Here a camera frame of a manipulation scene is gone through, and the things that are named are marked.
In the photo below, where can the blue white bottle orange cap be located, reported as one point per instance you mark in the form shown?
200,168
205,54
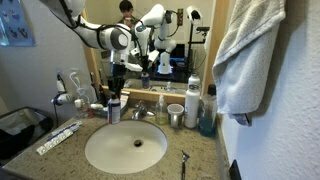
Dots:
114,111

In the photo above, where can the white hair dryer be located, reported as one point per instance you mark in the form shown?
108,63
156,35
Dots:
63,98

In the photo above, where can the blue mouthwash bottle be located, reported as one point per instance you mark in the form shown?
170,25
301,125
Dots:
207,120

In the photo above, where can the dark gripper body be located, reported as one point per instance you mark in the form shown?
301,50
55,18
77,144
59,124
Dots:
118,70

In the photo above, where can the small white pill bottle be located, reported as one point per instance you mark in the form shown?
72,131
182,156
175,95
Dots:
78,105

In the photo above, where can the black trash bin white liner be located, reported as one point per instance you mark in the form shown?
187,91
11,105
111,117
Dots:
20,133

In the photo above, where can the contact lens blister strip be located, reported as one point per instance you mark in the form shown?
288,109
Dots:
55,143
66,129

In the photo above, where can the grey metal cup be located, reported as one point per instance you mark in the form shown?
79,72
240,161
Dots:
175,115

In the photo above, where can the white hanging towel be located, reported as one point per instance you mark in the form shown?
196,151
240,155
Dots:
246,66

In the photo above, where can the wood framed wall mirror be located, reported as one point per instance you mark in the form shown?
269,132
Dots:
213,50

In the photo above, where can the blue wall poster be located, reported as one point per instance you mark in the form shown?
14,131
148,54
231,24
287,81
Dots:
15,23

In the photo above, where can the white oval sink basin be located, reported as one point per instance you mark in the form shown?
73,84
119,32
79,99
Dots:
123,148

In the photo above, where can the black silver razor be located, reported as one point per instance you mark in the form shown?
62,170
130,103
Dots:
183,165

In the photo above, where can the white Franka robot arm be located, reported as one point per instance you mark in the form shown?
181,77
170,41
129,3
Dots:
100,33

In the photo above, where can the white wall socket with plug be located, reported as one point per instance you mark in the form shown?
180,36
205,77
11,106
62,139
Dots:
60,85

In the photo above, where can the clear soap dispenser bottle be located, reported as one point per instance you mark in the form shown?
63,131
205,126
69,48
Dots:
161,113

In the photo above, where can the chrome sink faucet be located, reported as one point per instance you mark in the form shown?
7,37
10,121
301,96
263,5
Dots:
141,110

